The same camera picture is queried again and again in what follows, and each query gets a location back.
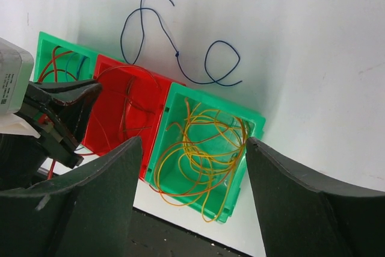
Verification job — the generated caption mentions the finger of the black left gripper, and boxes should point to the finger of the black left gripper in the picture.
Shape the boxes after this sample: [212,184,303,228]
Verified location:
[57,88,102,145]
[36,79,102,105]

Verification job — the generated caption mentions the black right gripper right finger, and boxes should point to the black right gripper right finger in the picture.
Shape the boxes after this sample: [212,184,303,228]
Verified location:
[246,137,384,256]

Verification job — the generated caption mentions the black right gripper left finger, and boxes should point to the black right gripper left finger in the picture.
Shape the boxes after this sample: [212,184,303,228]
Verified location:
[1,137,142,256]

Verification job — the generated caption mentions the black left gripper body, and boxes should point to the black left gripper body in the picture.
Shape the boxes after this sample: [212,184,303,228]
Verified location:
[1,82,83,190]

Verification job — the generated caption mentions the dark red cable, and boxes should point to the dark red cable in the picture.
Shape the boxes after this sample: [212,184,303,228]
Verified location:
[40,45,75,83]
[48,66,163,179]

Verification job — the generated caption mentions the light blue cable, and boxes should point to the light blue cable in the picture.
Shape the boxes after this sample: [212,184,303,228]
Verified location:
[64,54,90,82]

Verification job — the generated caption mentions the brown cable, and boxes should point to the brown cable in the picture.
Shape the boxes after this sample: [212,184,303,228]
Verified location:
[119,76,154,140]

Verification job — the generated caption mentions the yellow cable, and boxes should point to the yellow cable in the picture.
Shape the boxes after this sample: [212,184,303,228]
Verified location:
[183,109,250,185]
[177,97,250,223]

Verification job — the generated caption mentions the left green plastic bin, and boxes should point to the left green plastic bin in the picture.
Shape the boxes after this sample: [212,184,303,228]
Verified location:
[33,31,98,82]

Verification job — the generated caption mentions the green plastic bin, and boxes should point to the green plastic bin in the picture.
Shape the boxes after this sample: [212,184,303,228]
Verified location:
[33,31,98,82]
[144,84,266,223]

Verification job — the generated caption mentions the red plastic bin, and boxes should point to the red plastic bin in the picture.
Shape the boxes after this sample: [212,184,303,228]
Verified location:
[82,55,175,179]

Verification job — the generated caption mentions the right green plastic bin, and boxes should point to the right green plastic bin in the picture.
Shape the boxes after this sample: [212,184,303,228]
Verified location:
[144,84,266,223]

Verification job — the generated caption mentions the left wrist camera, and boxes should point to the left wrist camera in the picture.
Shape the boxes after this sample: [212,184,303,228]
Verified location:
[1,39,40,138]

